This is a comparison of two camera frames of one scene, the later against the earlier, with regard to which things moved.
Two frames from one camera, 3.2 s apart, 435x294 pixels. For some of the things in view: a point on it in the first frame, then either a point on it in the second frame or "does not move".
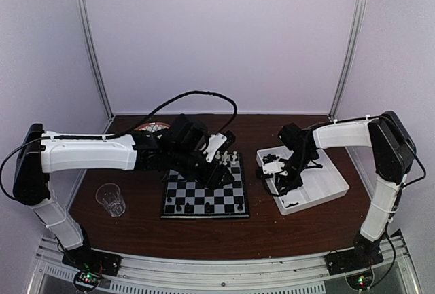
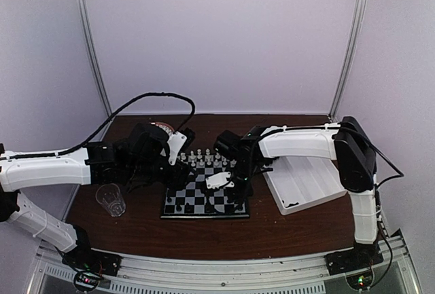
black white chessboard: x=185 y=199 does not move
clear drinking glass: x=109 y=195 does not move
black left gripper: x=211 y=179 to x=179 y=180
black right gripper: x=284 y=181 to x=247 y=191
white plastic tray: x=322 y=180 does not move
